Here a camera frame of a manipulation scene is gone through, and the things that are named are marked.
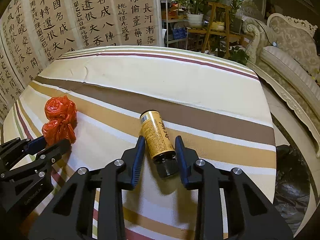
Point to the small leafy floor plant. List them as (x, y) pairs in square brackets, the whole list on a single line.
[(238, 55)]

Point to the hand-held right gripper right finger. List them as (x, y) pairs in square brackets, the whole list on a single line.
[(180, 160)]

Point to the yellow bottle with black cap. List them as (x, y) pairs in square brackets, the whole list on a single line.
[(155, 135)]

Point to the patterned armchair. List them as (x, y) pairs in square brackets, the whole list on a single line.
[(252, 8)]

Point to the wooden plant stand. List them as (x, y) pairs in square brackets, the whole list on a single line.
[(220, 4)]

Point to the blue crate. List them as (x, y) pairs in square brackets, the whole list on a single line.
[(179, 33)]

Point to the red plastic bag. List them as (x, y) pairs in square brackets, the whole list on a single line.
[(60, 117)]

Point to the black trash bag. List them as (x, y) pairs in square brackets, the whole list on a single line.
[(292, 187)]

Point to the calligraphy paper sheet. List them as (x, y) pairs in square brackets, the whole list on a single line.
[(92, 12), (50, 25), (140, 12), (17, 55)]

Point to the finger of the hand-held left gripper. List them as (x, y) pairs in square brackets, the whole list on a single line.
[(56, 152), (37, 143)]

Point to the dark flower pot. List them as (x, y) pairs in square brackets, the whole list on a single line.
[(236, 26)]

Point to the striped tablecloth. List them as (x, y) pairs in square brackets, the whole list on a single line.
[(175, 85)]

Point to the cream ornate sofa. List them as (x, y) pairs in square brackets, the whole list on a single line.
[(287, 60)]

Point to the yellow flower pot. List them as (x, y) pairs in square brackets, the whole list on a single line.
[(218, 26)]

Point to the white flower pot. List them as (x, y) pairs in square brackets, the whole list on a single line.
[(195, 20)]

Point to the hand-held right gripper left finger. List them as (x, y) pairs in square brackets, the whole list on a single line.
[(138, 160)]

